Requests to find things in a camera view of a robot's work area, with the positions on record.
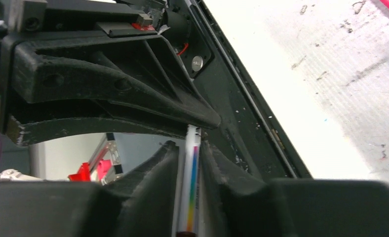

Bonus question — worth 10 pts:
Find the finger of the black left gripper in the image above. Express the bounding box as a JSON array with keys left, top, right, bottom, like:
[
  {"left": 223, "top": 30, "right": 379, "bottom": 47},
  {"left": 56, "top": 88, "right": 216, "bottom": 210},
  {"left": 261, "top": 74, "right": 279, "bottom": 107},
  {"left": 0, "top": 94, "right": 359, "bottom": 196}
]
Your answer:
[
  {"left": 0, "top": 34, "right": 221, "bottom": 128},
  {"left": 6, "top": 101, "right": 187, "bottom": 147}
]

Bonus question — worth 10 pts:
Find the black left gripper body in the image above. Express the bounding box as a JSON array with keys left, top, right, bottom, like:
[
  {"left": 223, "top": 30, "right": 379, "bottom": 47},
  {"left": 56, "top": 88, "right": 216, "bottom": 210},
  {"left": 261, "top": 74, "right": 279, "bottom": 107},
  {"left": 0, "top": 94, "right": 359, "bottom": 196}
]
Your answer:
[{"left": 0, "top": 0, "right": 156, "bottom": 106}]

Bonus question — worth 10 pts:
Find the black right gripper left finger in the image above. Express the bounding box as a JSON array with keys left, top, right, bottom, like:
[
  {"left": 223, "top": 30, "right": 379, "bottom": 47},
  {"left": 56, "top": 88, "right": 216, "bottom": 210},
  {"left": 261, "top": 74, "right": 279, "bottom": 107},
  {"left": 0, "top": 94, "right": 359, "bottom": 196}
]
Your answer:
[{"left": 0, "top": 141, "right": 179, "bottom": 237}]

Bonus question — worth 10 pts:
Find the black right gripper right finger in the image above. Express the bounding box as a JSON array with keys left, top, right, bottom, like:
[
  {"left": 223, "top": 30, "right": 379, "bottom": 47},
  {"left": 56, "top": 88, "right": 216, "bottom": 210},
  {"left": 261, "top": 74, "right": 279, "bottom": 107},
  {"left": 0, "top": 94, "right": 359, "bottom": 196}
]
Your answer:
[{"left": 199, "top": 141, "right": 389, "bottom": 237}]

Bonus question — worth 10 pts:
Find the white whiteboard marker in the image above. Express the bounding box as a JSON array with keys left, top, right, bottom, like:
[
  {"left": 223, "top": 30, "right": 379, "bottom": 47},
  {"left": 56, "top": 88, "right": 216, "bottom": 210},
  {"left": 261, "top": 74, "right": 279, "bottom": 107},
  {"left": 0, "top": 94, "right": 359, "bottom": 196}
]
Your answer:
[{"left": 176, "top": 125, "right": 201, "bottom": 237}]

